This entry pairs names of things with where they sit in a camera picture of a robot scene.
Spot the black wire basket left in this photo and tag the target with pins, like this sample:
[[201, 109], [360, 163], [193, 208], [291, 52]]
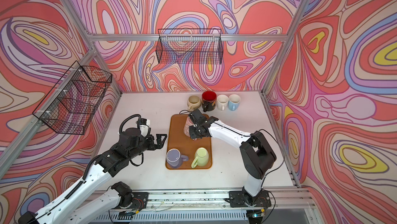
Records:
[[75, 103]]

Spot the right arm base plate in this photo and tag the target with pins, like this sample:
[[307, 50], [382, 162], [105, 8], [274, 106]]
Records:
[[240, 198]]

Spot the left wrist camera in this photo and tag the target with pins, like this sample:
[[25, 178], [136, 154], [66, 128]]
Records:
[[144, 126]]

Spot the black patterned mug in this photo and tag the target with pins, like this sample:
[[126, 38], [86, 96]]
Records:
[[209, 101]]

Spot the beige speckled mug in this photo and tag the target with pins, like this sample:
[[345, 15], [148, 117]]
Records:
[[193, 103]]

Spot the brown wooden tray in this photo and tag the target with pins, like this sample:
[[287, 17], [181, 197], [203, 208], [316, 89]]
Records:
[[187, 146]]

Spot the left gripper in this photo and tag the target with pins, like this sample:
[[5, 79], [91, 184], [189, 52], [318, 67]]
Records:
[[152, 147]]

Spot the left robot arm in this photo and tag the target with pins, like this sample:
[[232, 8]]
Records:
[[69, 207]]

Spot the white mug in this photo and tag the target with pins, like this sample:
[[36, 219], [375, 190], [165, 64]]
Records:
[[222, 102]]

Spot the black wire basket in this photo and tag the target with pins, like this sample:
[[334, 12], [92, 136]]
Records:
[[189, 46], [75, 103]]

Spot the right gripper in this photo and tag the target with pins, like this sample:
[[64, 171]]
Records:
[[192, 133]]

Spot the light blue mug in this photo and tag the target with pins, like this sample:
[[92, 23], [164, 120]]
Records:
[[233, 102]]

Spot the light green mug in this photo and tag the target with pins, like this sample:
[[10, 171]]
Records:
[[201, 158]]

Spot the pink mug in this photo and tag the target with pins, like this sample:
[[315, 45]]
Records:
[[187, 125]]

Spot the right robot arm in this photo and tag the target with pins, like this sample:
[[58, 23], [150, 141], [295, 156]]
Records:
[[257, 154]]

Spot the black wire basket back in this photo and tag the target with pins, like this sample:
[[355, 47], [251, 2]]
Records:
[[189, 46]]

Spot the aluminium mounting rail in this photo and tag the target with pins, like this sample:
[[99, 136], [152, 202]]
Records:
[[218, 199]]

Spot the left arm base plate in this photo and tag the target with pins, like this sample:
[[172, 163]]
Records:
[[134, 201]]

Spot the purple mug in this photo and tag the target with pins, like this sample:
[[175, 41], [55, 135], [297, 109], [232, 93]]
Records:
[[175, 158]]

